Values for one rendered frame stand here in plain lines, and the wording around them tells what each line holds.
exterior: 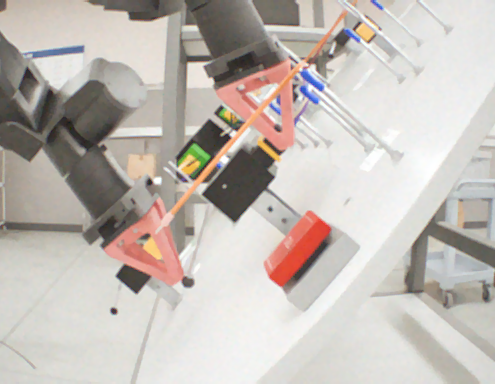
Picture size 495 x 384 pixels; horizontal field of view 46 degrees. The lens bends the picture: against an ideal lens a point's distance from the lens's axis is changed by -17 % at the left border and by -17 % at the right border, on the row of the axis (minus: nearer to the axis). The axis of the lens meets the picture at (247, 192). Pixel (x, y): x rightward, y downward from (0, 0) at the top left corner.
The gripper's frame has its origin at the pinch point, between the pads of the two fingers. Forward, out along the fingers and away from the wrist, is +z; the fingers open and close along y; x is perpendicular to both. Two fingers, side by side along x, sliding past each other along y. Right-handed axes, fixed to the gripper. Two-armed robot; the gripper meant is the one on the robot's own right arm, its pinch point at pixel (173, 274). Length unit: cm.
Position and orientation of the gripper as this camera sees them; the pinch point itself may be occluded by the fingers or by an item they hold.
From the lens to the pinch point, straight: 67.9
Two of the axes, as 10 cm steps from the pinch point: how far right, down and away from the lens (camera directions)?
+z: 6.3, 7.6, 1.4
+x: -7.7, 6.0, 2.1
